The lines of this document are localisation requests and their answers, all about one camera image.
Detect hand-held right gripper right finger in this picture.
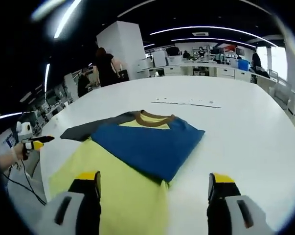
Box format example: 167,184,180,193
207,172,277,235

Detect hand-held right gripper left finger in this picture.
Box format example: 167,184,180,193
38,170,102,235

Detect yellow blue grey garment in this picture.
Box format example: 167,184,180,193
48,110,206,235

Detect person's left hand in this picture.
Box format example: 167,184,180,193
14,143,25,161

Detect long ceiling light strip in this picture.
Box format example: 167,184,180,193
44,63,51,93
149,25,277,47
53,0,82,39
171,37,257,48

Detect person's grey trousers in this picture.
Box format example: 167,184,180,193
6,156,50,235

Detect white square pillar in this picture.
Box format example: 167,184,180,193
96,21,146,80

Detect white desk row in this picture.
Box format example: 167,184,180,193
137,62,277,85

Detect white box appliance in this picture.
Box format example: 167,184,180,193
153,51,166,67

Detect blue bin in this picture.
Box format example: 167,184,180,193
238,59,250,71

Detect white storage bin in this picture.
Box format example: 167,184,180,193
165,55,182,66

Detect white storage shelves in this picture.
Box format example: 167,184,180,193
210,45,250,67

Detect black cable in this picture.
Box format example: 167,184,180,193
2,156,47,206

